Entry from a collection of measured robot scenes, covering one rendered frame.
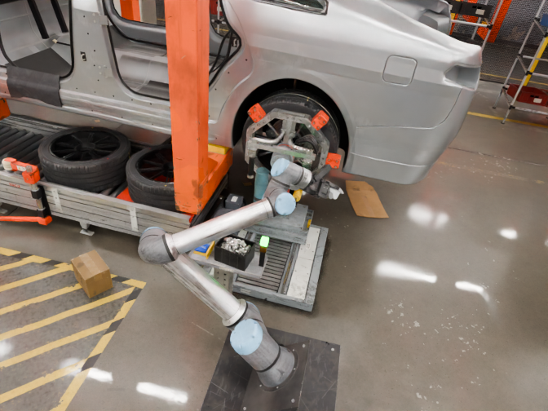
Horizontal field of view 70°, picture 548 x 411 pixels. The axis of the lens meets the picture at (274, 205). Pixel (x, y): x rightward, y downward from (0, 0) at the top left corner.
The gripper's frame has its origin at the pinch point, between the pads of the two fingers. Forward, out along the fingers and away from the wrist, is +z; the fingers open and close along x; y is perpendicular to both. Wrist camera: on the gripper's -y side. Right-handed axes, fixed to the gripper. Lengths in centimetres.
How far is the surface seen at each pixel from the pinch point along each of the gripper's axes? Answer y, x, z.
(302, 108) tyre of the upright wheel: -51, -60, -7
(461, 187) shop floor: -88, -132, 229
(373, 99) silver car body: -66, -31, 22
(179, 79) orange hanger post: -28, -46, -83
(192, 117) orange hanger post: -15, -53, -70
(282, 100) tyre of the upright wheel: -52, -66, -19
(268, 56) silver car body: -69, -60, -39
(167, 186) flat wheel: 21, -121, -57
